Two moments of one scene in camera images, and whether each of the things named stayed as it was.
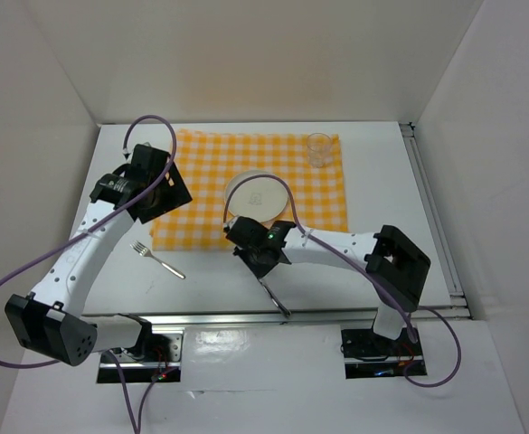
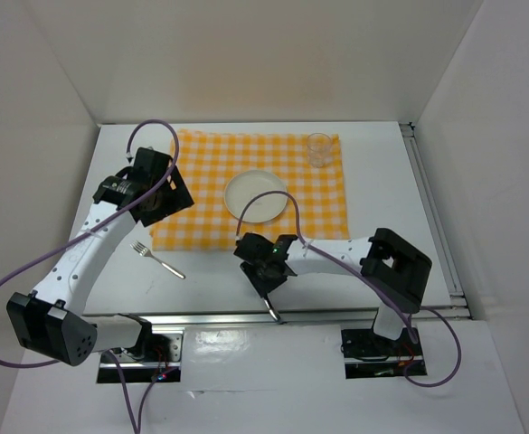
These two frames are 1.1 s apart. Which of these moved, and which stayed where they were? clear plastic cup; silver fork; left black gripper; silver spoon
Moved: silver spoon
Stayed: clear plastic cup; silver fork; left black gripper
